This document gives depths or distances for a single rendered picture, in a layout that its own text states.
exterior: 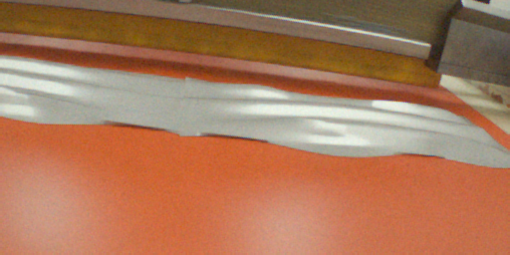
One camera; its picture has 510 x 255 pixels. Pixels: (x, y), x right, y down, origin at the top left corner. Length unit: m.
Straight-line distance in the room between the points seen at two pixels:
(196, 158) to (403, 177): 0.08
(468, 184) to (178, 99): 0.13
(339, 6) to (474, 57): 0.10
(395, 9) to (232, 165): 0.17
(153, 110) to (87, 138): 0.03
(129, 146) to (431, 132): 0.14
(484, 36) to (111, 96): 0.23
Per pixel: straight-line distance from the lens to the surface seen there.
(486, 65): 0.31
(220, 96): 0.21
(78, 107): 0.18
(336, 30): 0.25
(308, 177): 0.16
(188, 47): 0.27
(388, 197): 0.16
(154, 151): 0.16
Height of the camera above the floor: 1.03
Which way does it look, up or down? 20 degrees down
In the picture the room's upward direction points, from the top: 11 degrees clockwise
